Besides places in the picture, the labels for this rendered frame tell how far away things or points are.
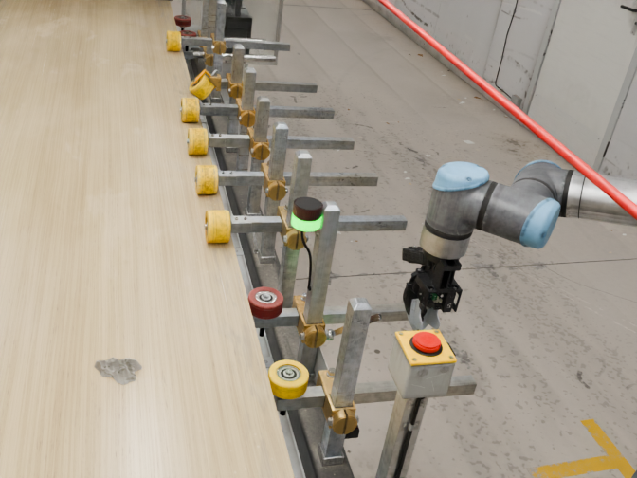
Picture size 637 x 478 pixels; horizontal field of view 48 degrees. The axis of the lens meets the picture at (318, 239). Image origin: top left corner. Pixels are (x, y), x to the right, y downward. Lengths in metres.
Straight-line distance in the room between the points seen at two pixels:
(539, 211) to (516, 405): 1.73
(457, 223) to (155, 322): 0.65
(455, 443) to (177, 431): 1.54
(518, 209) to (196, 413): 0.67
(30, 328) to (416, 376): 0.82
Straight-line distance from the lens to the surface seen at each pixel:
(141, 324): 1.53
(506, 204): 1.27
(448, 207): 1.29
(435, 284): 1.37
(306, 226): 1.45
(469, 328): 3.23
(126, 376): 1.40
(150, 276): 1.67
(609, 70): 4.99
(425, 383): 1.05
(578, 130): 5.17
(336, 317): 1.68
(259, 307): 1.59
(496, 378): 3.01
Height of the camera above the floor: 1.85
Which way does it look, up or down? 31 degrees down
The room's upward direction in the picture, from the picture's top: 9 degrees clockwise
